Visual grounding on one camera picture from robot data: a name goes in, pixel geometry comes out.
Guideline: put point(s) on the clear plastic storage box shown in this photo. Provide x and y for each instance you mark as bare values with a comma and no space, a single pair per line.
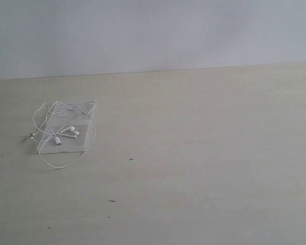
67,128

